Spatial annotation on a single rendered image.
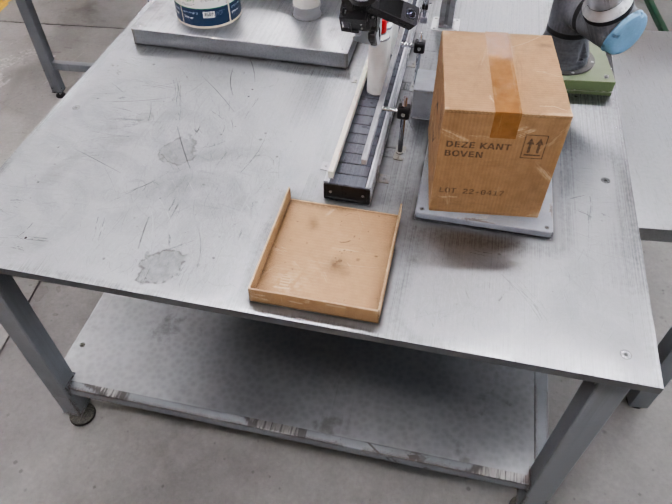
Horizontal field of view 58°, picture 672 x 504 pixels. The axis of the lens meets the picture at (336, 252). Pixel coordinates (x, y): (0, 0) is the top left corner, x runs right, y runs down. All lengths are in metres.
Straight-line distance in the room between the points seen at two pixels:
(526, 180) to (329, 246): 0.43
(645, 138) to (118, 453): 1.75
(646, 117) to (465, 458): 1.03
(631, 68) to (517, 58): 0.71
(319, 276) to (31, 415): 1.26
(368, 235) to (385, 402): 0.62
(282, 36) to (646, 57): 1.09
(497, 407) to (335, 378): 0.47
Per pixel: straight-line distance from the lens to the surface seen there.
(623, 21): 1.69
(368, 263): 1.27
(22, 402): 2.27
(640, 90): 1.95
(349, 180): 1.38
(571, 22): 1.80
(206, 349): 1.91
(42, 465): 2.13
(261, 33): 1.93
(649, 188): 1.61
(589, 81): 1.85
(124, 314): 2.05
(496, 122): 1.22
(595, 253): 1.40
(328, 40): 1.88
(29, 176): 1.64
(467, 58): 1.36
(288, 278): 1.24
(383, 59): 1.59
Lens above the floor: 1.80
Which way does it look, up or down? 48 degrees down
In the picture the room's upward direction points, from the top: straight up
